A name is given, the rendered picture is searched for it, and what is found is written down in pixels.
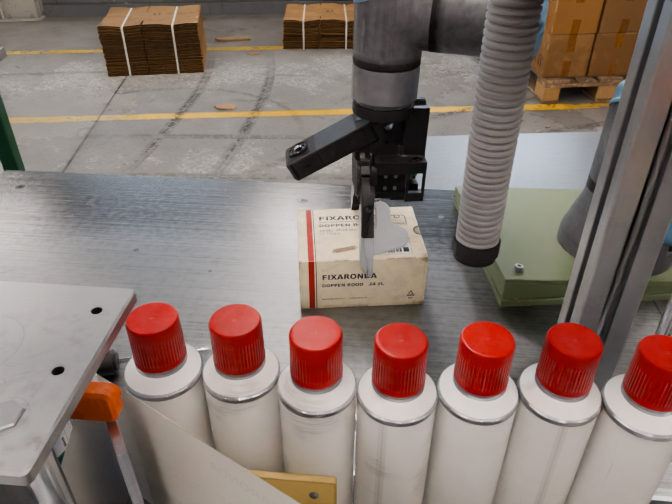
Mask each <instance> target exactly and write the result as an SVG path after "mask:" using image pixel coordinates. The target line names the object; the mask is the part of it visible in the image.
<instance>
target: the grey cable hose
mask: <svg viewBox="0 0 672 504"><path fill-rule="evenodd" d="M489 1H490V2H489V3H487V9H488V11H487V12H486V18H487V19H486V20H485V23H484V26H485V28H484V30H483V34H484V37H483V38H482V43H483V44H482V45H481V51H482V52H481V53H480V59H481V60H480V61H479V67H480V68H479V69H478V76H477V84H476V91H475V96H474V97H475V99H474V106H473V113H472V120H471V127H470V134H469V141H468V147H467V155H466V162H465V169H464V179H463V185H462V191H461V199H460V206H459V208H460V209H459V215H458V221H457V229H456V231H455V233H454V236H453V239H452V247H451V248H452V250H453V255H454V258H455V259H456V260H457V261H458V262H460V263H461V264H463V265H466V266H469V267H475V268H482V267H487V266H490V265H492V264H493V263H494V262H495V260H496V258H498V255H499V251H500V245H501V239H500V231H501V228H502V227H501V226H502V223H503V217H504V212H505V206H506V201H507V195H508V189H509V183H510V177H511V174H512V172H511V171H512V168H513V163H514V157H515V151H516V148H517V146H516V145H517V142H518V136H519V130H520V123H521V121H522V115H523V108H524V102H525V100H526V93H527V86H528V84H529V80H528V79H529V78H530V71H531V68H532V65H531V63H532V62H533V56H532V55H534V52H535V49H534V48H533V47H535V46H536V40H535V39H536V38H537V36H538V32H537V30H538V29H539V26H540V25H539V23H538V22H539V21H540V20H541V15H540V14H539V13H541V12H542V10H543V7H542V5H541V4H543V3H544V0H489Z"/></svg>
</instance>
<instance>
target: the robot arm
mask: <svg viewBox="0 0 672 504"><path fill-rule="evenodd" d="M353 2H354V29H353V60H352V85H351V96H352V97H353V102H352V111H353V114H351V115H349V116H347V117H345V118H343V119H342V120H340V121H338V122H336V123H334V124H332V125H330V126H329V127H327V128H325V129H323V130H321V131H319V132H317V133H316V134H314V135H312V136H310V137H308V138H306V139H304V140H303V141H301V142H298V143H296V144H295V145H293V146H291V147H289V148H288V149H286V152H285V157H286V167H287V168H288V170H289V171H290V173H291V174H292V176H293V177H294V179H296V180H298V181H299V180H301V179H303V178H305V177H307V176H309V175H311V174H313V173H315V172H316V171H318V170H320V169H322V168H324V167H326V166H328V165H330V164H332V163H334V162H336V161H337V160H339V159H341V158H343V157H345V156H347V155H349V154H351V153H352V190H351V210H359V259H360V262H359V264H360V265H361V267H362V269H363V271H364V272H365V274H366V276H367V277H372V273H373V258H374V256H375V255H377V254H381V253H384V252H388V251H391V250H395V249H398V248H401V247H404V246H405V245H406V244H407V243H408V241H409V234H408V232H407V230H406V229H404V228H402V227H399V226H397V225H395V224H393V223H392V221H391V214H390V208H389V206H388V205H387V204H386V203H385V202H381V201H379V202H375V203H374V200H377V199H382V198H389V199H390V200H404V202H411V201H423V196H424V188H425V179H426V171H427V160H426V158H425V149H426V141H427V132H428V123H429V114H430V107H429V106H428V105H427V104H426V99H425V97H417V95H418V85H419V76H420V66H421V56H422V51H428V52H435V53H444V54H455V55H466V56H477V57H480V53H481V52H482V51H481V45H482V44H483V43H482V38H483V37H484V34H483V30H484V28H485V26H484V23H485V20H486V19H487V18H486V12H487V11H488V9H487V3H489V2H490V1H489V0H353ZM541 5H542V7H543V10H542V12H541V13H539V14H540V15H541V20H540V21H539V22H538V23H539V25H540V26H539V29H538V30H537V32H538V36H537V38H536V39H535V40H536V46H535V47H533V48H534V49H535V52H534V55H532V56H533V57H534V56H535V55H536V54H537V53H538V51H539V48H540V45H541V42H542V38H543V33H544V29H545V24H546V18H547V13H548V6H549V0H544V3H543V4H541ZM624 83H625V80H624V81H622V82H620V83H619V84H618V85H617V87H616V89H615V92H614V95H613V98H612V99H611V100H610V101H609V104H608V105H609V110H608V113H607V117H606V120H605V123H604V126H603V130H602V133H601V136H600V139H599V143H598V146H597V149H596V152H595V156H594V159H593V162H592V165H591V169H590V172H589V176H588V179H587V182H586V185H585V187H584V189H583V190H582V192H581V193H580V194H579V196H578V197H577V198H576V200H575V201H574V203H573V204H572V205H571V207H570V208H569V210H568V211H567V213H566V214H565V215H564V216H563V218H562V220H561V222H560V226H559V229H558V232H557V239H558V242H559V243H560V245H561V246H562V247H563V249H564V250H565V251H567V252H568V253H569V254H570V255H572V256H573V257H575V258H576V254H577V251H578V247H579V244H580V240H581V236H582V233H583V229H584V226H585V222H586V219H587V215H588V212H589V208H590V204H591V201H592V197H593V194H594V190H595V187H596V183H597V179H598V176H599V172H600V169H601V165H602V162H603V158H604V155H605V151H606V147H607V144H608V140H609V137H610V133H611V130H612V126H613V122H614V119H615V115H616V112H617V108H618V105H619V101H620V97H621V94H622V90H623V87H624ZM417 174H423V175H422V183H421V192H408V191H418V183H417V180H416V179H415V178H416V176H417ZM374 208H375V227H374ZM671 264H672V221H671V223H670V226H669V229H668V231H667V234H666V236H665V239H664V242H663V244H662V247H661V250H660V252H659V255H658V258H657V260H656V263H655V266H654V268H653V271H652V274H651V276H654V275H658V274H661V273H663V272H665V271H667V270H668V269H669V268H670V266H671Z"/></svg>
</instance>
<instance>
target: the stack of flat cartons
mask: <svg viewBox="0 0 672 504"><path fill-rule="evenodd" d="M202 18H203V17H202V16H201V5H186V6H180V7H178V6H176V7H175V6H150V8H149V6H146V7H137V8H125V7H111V8H110V9H109V12H108V14H107V15H106V17H105V18H104V19H103V21H102V22H101V23H100V25H99V26H97V29H98V31H97V32H98V34H99V40H100V44H102V50H103V52H102V53H104V54H105V55H104V56H103V57H105V58H104V59H105V60H106V61H105V62H106V65H105V66H107V71H108V72H107V73H108V76H109V77H112V76H134V75H155V74H163V73H164V74H176V73H178V74H180V73H198V72H204V70H205V60H206V51H207V45H206V41H205V39H206V37H205V35H206V34H205V30H204V29H203V25H204V24H203V21H202Z"/></svg>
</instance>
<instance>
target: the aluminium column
mask: <svg viewBox="0 0 672 504"><path fill-rule="evenodd" d="M671 108H672V0H648V1H647V5H646V8H645V12H644V15H643V19H642V23H641V26H640V30H639V33H638V37H637V40H636V44H635V48H634V51H633V55H632V58H631V62H630V65H629V69H628V73H627V76H626V80H625V83H624V87H623V90H622V94H621V97H620V101H619V105H618V108H617V112H616V115H615V119H614V122H613V126H612V130H611V133H610V137H609V140H608V144H607V147H606V151H605V155H604V158H603V162H602V165H601V169H600V172H599V176H598V179H597V183H596V187H595V190H594V194H593V197H592V201H591V204H590V208H589V212H588V215H587V219H586V222H585V226H584V229H583V233H582V236H581V240H580V244H579V247H578V251H577V254H576V258H575V261H574V265H573V269H572V272H571V276H570V279H569V283H568V286H567V290H566V294H565V297H564V301H563V304H562V308H561V311H560V315H559V318H558V322H557V324H559V323H576V324H580V325H583V326H585V327H587V328H589V329H591V330H592V331H594V332H595V331H596V328H597V325H598V322H599V319H600V316H601V313H602V311H603V308H604V306H605V303H606V300H607V298H608V295H609V292H610V290H611V287H612V284H613V281H614V279H615V276H616V273H617V270H618V268H619V265H620V262H621V259H622V256H623V254H624V251H625V248H626V245H627V242H628V239H629V237H630V234H631V231H632V228H633V225H634V222H635V219H636V217H637V214H638V211H639V208H640V205H641V202H642V199H643V196H644V193H645V190H646V187H647V184H648V181H649V178H650V175H651V171H652V168H653V165H654V162H655V159H656V155H657V152H658V149H659V146H660V143H661V139H662V136H663V133H664V130H665V127H666V123H667V120H668V117H669V114H670V111H671ZM671 221H672V133H671V136H670V139H669V143H668V146H667V149H666V152H665V155H664V158H663V161H662V165H661V168H660V171H659V174H658V177H657V180H656V183H655V186H654V189H653V192H652V195H651V198H650V201H649V204H648V207H647V209H646V212H645V215H644V218H643V221H642V224H641V226H640V229H639V232H638V235H637V237H636V240H635V243H634V246H633V249H632V251H631V254H630V257H629V260H628V262H627V265H626V268H625V271H624V273H623V276H622V279H621V281H620V284H619V287H618V289H617V292H616V295H615V297H614V300H613V303H612V305H611V308H610V310H609V313H608V315H607V318H606V320H605V323H604V325H603V328H602V331H601V333H600V336H599V337H600V339H601V341H602V343H603V346H604V351H603V354H602V357H601V360H600V363H599V365H598V368H597V371H596V374H595V377H594V380H593V382H594V383H595V384H596V386H597V387H598V389H599V391H600V393H601V392H602V389H603V386H604V384H605V383H606V382H607V381H608V380H609V379H610V378H612V377H613V375H614V372H615V369H616V367H617V364H618V361H619V359H620V356H621V353H622V351H623V348H624V345H625V343H626V340H627V337H628V335H629V332H630V329H631V327H632V324H633V321H634V319H635V316H636V313H637V311H638V308H639V306H640V303H641V300H642V298H643V295H644V292H645V290H646V287H647V284H648V282H649V279H650V276H651V274H652V271H653V268H654V266H655V263H656V260H657V258H658V255H659V252H660V250H661V247H662V244H663V242H664V239H665V236H666V234H667V231H668V229H669V226H670V223H671Z"/></svg>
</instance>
